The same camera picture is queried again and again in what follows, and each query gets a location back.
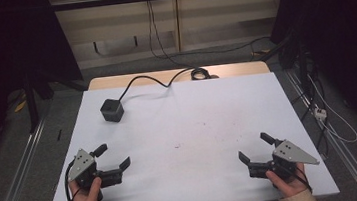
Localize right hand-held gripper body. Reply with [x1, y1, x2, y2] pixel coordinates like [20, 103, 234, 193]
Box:
[245, 136, 322, 187]

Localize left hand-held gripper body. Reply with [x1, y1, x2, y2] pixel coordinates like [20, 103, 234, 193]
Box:
[64, 144, 126, 201]

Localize person's right hand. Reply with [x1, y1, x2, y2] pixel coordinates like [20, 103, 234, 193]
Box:
[264, 161, 312, 201]

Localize person's left hand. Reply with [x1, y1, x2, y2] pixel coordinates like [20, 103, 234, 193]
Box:
[67, 176, 106, 201]

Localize black cube power socket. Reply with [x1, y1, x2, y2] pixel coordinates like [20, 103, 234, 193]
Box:
[98, 96, 126, 125]

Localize white power plug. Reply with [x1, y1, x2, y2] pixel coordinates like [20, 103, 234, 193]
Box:
[313, 105, 329, 123]

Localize wooden table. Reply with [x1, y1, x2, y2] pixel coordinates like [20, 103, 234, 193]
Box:
[87, 58, 271, 93]

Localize black metal stand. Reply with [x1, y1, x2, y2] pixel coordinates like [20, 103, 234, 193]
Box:
[21, 69, 43, 134]

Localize yellow floor tape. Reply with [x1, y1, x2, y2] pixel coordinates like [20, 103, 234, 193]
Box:
[13, 99, 29, 114]

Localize black curtain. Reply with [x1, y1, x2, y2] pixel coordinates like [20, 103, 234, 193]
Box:
[0, 0, 93, 181]
[266, 0, 357, 163]

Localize right hand-held gripper cable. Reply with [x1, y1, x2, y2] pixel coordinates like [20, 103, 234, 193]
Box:
[292, 164, 314, 196]

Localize hand-held gripper cable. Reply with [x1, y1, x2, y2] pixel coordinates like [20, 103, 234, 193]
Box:
[292, 164, 314, 196]
[60, 158, 84, 201]

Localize left hand-held gripper cable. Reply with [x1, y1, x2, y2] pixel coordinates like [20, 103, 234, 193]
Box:
[60, 158, 84, 201]

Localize aluminium floor rail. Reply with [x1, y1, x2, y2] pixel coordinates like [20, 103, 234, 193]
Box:
[0, 102, 63, 201]
[283, 62, 357, 201]

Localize white floor cable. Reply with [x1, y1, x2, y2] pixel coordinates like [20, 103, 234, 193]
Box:
[307, 70, 357, 148]

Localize black socket cable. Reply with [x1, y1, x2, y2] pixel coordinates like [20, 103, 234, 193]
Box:
[117, 64, 222, 105]

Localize black hanging wall cable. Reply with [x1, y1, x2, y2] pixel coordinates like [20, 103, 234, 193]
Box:
[144, 0, 276, 73]

